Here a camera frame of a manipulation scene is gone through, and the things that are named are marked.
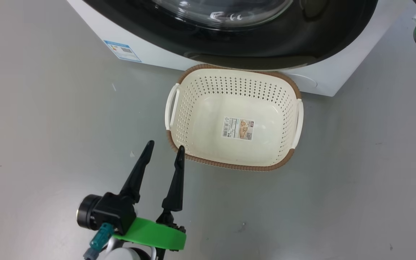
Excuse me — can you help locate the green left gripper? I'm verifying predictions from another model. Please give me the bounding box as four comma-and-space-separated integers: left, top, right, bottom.
113, 140, 187, 252

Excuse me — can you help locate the black glass washing machine door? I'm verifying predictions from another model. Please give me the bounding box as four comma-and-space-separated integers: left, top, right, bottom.
82, 0, 379, 70

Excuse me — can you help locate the cream perforated laundry basket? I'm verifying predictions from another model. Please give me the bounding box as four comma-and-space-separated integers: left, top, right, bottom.
165, 64, 304, 172

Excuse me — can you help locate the basket product label sticker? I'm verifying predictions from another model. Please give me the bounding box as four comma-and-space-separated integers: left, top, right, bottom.
222, 116, 255, 141

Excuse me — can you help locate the white washing machine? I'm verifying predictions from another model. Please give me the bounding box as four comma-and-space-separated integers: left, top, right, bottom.
66, 0, 411, 97

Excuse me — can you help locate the blue energy label sticker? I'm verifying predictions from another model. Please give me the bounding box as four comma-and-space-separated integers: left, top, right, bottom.
104, 40, 142, 63

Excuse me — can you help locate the teal left camera connector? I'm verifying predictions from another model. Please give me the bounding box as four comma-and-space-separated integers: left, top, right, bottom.
83, 223, 114, 260

